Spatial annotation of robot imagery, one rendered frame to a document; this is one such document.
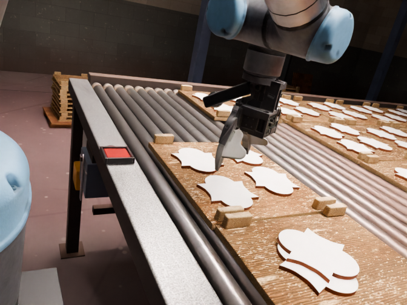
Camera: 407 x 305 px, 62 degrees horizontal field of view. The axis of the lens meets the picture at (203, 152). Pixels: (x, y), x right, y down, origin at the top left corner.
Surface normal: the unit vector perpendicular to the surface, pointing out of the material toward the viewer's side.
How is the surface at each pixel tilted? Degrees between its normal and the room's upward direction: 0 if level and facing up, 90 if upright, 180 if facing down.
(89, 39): 90
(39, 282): 4
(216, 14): 90
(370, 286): 0
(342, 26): 92
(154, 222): 0
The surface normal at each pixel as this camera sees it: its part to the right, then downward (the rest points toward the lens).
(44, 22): 0.47, 0.42
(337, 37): 0.69, 0.41
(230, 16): -0.70, 0.14
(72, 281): 0.19, -0.91
